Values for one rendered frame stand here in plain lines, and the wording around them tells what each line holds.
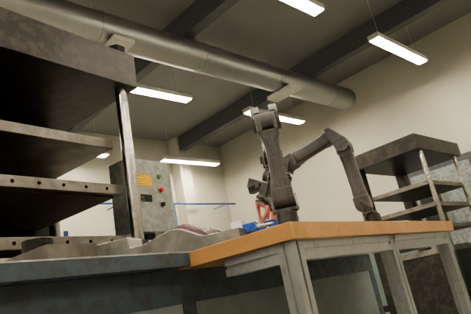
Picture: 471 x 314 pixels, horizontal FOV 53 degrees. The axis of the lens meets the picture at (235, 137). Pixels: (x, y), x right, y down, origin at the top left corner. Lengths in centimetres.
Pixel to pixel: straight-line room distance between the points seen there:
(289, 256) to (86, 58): 162
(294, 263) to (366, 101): 814
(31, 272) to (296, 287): 56
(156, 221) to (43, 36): 108
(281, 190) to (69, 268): 68
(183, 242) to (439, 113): 732
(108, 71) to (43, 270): 159
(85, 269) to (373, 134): 817
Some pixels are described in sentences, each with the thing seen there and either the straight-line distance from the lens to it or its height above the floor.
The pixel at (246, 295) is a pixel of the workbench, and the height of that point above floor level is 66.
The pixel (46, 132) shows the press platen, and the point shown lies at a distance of 227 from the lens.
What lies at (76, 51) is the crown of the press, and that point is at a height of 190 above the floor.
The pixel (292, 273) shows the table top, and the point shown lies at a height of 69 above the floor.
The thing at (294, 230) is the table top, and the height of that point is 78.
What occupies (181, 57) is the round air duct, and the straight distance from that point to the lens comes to 599.
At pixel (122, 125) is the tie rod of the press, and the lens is 245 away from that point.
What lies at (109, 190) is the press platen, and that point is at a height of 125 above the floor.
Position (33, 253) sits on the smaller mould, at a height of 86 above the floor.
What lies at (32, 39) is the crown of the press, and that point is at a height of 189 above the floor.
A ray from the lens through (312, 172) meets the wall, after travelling 968.
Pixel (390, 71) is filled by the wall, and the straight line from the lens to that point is 904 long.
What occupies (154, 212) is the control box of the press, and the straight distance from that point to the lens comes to 257.
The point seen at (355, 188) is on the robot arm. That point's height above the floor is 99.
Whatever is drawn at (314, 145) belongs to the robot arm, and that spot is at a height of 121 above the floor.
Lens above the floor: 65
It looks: 19 degrees up
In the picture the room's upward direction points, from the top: 11 degrees counter-clockwise
